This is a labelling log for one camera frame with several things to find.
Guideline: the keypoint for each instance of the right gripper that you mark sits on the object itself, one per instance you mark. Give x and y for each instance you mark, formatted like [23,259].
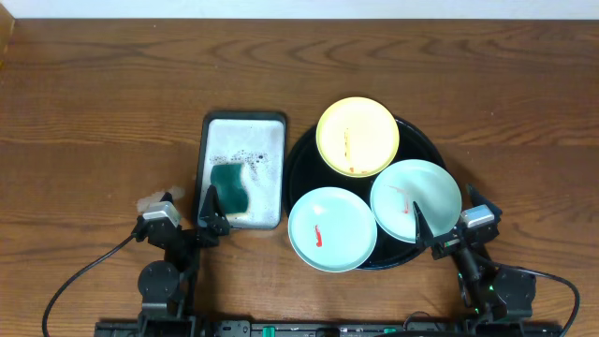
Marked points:
[423,238]

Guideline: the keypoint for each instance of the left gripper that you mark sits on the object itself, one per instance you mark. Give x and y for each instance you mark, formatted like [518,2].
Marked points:
[185,231]

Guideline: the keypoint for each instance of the green sponge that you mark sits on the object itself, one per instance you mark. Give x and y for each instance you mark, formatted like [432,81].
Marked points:
[232,195]

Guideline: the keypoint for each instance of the mint plate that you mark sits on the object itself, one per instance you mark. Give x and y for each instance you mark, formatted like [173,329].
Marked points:
[332,229]
[405,183]

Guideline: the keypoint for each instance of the yellow plate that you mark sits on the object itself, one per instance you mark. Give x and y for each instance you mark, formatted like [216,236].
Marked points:
[357,137]

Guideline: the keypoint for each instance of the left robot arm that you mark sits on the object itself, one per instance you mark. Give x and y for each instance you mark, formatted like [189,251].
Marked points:
[167,286]

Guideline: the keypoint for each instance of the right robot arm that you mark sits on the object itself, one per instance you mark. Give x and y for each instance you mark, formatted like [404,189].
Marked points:
[500,296]

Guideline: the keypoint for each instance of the black rectangular soap tray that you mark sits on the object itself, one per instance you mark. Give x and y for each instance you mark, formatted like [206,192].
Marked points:
[255,139]

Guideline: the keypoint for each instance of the black round tray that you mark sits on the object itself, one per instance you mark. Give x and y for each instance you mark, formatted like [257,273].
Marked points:
[305,170]

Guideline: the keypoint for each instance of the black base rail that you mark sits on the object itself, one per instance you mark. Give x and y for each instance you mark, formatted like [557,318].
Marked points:
[243,328]

